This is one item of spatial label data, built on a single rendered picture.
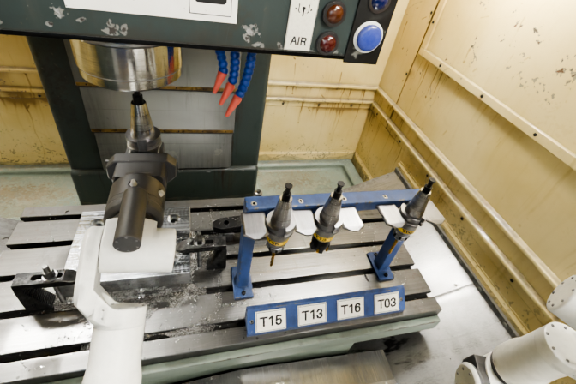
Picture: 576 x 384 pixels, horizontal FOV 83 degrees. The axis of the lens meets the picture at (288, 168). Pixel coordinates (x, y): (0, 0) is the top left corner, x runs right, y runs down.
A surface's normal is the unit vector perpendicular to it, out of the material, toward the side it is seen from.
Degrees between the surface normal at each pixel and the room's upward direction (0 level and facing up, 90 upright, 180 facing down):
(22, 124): 90
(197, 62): 90
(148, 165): 1
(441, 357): 24
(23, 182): 0
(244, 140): 90
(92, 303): 38
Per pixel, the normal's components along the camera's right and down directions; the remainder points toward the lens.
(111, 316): 0.38, -0.22
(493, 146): -0.96, 0.02
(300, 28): 0.22, 0.64
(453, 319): -0.25, -0.69
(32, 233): 0.16, -0.76
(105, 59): 0.00, 0.63
